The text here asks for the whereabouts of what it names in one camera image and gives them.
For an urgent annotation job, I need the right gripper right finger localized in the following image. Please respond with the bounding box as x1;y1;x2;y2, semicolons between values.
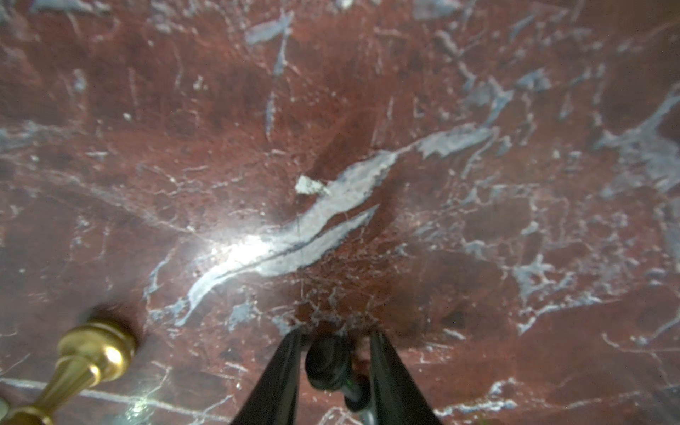
369;331;441;425

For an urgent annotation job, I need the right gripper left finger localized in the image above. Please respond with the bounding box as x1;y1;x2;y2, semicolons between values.
232;329;302;425

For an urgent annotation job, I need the black chess piece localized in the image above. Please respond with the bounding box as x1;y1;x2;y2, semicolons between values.
305;334;372;413

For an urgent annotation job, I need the gold metal chess piece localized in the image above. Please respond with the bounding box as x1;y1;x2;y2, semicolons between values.
2;319;138;424

